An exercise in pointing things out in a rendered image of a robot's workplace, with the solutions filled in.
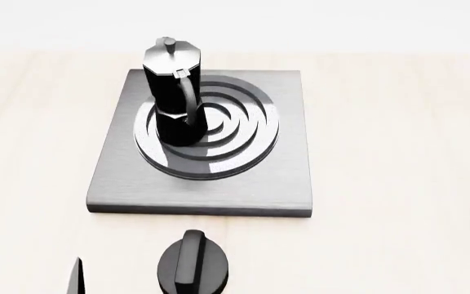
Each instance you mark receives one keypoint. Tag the round black spiral burner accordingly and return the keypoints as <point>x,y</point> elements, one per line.
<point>239,128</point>

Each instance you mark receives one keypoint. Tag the grey square stove base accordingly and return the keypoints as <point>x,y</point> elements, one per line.
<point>125,183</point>

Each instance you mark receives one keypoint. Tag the black moka pot grey lid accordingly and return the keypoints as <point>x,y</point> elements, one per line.
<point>171,92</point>

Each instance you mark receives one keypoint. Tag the black round stove knob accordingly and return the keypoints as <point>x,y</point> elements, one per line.
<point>194,269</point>

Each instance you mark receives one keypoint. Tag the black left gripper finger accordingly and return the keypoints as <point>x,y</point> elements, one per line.
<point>76,280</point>

